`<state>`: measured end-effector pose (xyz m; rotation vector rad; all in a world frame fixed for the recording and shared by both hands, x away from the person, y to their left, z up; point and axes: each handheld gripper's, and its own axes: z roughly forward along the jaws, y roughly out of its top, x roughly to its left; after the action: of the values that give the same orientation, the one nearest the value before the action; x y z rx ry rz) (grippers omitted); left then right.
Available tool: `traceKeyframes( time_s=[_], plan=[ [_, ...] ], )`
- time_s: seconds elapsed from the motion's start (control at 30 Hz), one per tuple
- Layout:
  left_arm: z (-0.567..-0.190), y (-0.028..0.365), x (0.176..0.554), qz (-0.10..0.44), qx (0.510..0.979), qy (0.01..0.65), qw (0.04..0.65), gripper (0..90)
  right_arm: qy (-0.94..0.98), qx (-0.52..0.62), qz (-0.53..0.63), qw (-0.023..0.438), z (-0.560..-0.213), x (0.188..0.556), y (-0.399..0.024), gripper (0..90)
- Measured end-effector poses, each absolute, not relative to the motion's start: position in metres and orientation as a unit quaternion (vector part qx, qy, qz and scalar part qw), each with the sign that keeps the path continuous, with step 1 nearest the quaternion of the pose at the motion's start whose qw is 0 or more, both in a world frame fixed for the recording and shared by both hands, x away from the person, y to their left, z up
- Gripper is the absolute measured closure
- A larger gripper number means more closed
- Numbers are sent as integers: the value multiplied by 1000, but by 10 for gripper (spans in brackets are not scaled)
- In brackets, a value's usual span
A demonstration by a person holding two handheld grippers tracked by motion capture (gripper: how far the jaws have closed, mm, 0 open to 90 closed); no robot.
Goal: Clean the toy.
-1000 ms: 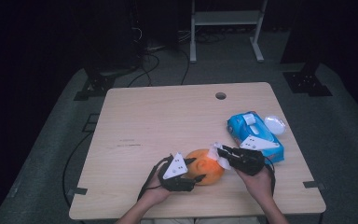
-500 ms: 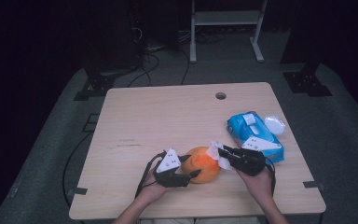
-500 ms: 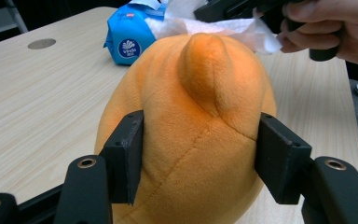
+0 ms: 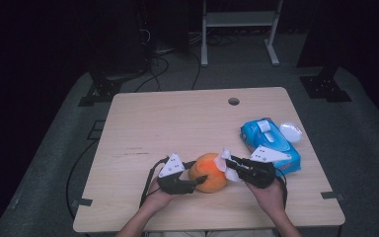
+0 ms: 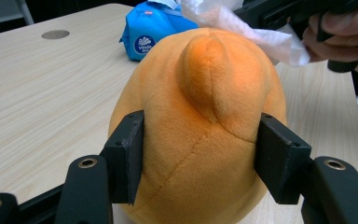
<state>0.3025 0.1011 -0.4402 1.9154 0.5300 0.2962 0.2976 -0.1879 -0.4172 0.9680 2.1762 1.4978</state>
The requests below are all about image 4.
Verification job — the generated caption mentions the person's left hand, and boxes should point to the person's left hand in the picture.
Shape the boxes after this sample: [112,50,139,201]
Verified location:
[142,180,176,214]

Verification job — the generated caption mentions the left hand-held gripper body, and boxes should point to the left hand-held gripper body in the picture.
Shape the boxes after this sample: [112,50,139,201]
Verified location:
[156,152,197,196]

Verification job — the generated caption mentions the orange plush toy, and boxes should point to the orange plush toy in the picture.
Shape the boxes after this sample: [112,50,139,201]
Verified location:
[188,152,228,195]

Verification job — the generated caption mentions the white plastic pack lid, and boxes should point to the white plastic pack lid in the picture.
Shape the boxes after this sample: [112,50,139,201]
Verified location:
[278,121,304,144]

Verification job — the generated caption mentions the right hand-held gripper black cable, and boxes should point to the right hand-held gripper black cable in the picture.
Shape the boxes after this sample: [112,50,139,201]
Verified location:
[274,167,288,212]

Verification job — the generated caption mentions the white wet wipe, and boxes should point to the white wet wipe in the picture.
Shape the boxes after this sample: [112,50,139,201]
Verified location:
[213,148,242,183]

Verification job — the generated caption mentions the blue wet wipe pack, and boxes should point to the blue wet wipe pack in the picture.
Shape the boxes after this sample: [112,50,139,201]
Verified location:
[239,117,302,177]

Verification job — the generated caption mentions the white metal stand frame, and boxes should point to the white metal stand frame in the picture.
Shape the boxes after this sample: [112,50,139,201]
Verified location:
[200,0,284,68]

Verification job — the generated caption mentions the black stand base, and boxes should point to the black stand base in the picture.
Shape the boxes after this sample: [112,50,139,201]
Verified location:
[77,70,123,108]
[299,65,353,104]

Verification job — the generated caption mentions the grey tape strip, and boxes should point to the grey tape strip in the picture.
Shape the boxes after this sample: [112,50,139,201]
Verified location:
[70,197,94,208]
[320,191,345,202]

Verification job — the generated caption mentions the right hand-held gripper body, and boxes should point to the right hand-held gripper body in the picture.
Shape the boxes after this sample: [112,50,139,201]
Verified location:
[239,144,293,190]

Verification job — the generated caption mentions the person's right hand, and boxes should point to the person's right hand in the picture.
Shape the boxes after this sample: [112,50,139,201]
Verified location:
[244,178,286,215]

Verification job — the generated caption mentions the black floor cable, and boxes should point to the black floor cable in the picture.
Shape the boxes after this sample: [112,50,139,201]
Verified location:
[65,139,100,220]
[134,54,171,94]
[189,50,202,91]

